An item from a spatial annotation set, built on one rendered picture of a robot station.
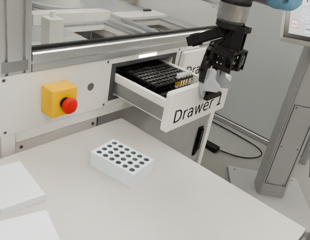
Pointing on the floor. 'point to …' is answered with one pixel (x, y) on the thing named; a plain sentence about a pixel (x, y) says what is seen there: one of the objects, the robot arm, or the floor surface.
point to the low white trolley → (141, 194)
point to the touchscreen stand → (285, 150)
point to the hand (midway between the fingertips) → (205, 92)
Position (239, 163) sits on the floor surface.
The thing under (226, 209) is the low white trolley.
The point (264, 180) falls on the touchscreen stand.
